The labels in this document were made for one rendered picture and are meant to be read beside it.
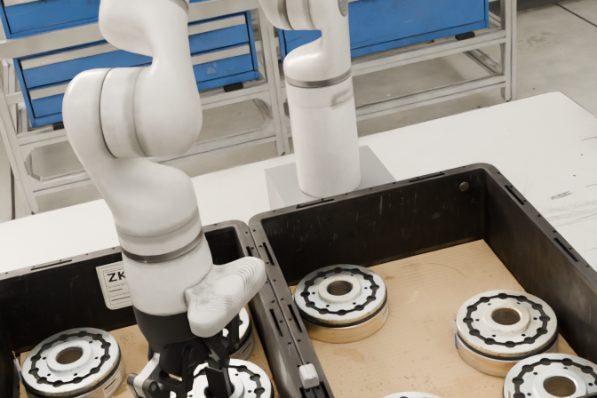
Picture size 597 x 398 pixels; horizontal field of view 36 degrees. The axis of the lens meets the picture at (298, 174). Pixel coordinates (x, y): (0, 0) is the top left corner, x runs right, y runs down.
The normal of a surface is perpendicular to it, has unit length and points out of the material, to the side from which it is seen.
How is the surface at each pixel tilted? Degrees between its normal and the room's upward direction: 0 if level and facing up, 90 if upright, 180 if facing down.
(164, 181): 12
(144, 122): 78
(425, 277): 0
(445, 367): 0
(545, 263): 90
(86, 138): 93
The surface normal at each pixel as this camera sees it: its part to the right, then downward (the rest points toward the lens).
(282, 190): -0.11, -0.87
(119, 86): -0.18, -0.47
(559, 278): -0.96, 0.22
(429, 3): 0.28, 0.45
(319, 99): 0.00, 0.49
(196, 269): 0.73, 0.16
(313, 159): -0.41, 0.49
